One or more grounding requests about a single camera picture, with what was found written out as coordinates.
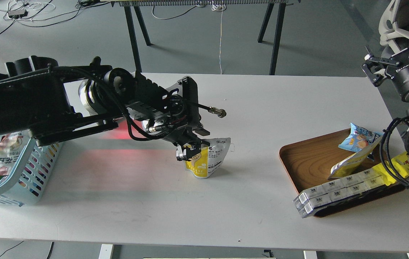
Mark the yellow cartoon snack bag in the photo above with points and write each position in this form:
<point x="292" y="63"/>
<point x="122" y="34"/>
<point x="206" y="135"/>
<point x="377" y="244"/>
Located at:
<point x="400" y="162"/>

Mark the blue chips snack bag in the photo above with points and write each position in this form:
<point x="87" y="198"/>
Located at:
<point x="359" y="138"/>

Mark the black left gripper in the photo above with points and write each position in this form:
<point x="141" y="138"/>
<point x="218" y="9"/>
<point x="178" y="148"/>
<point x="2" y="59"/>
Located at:
<point x="170" y="113"/>

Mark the black trestle background table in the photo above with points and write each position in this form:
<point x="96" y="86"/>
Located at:
<point x="191" y="39"/>

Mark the black power strip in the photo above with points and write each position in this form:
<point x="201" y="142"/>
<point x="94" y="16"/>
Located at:
<point x="16" y="14"/>

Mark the yellow white snack pouch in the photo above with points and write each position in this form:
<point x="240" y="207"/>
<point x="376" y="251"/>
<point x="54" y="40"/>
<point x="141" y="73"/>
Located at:
<point x="347" y="166"/>

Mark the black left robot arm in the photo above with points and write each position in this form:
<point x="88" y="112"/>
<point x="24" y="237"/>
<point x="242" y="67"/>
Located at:
<point x="60" y="103"/>

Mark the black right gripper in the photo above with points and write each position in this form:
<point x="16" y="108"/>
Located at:
<point x="402" y="72"/>

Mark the wooden oval tray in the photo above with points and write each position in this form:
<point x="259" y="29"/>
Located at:
<point x="308" y="164"/>

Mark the light blue plastic basket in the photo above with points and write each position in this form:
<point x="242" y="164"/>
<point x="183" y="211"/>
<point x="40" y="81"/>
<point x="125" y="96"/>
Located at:
<point x="26" y="183"/>

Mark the yellow nut snack pouch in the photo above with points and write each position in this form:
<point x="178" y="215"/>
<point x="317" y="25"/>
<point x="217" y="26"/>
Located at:
<point x="204" y="164"/>

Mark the white boxed snack pack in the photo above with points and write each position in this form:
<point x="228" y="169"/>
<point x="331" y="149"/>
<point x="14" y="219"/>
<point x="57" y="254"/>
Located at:
<point x="337" y="192"/>

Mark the red white snack bag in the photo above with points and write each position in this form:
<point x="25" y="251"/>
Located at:
<point x="11" y="145"/>

